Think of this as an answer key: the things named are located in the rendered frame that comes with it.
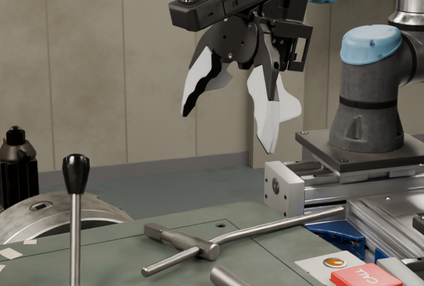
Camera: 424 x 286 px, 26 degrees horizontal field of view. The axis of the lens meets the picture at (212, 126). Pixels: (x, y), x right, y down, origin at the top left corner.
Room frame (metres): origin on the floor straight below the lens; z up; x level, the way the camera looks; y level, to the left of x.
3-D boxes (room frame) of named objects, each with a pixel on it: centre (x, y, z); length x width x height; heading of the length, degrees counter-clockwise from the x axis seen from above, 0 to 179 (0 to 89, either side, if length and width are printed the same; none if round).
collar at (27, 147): (1.82, 0.41, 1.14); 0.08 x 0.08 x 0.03
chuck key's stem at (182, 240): (1.06, 0.04, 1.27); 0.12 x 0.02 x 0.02; 49
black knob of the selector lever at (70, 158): (0.99, 0.15, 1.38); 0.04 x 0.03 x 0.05; 26
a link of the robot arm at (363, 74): (1.80, -0.32, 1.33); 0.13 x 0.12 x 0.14; 129
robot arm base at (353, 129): (1.79, -0.32, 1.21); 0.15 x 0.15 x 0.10
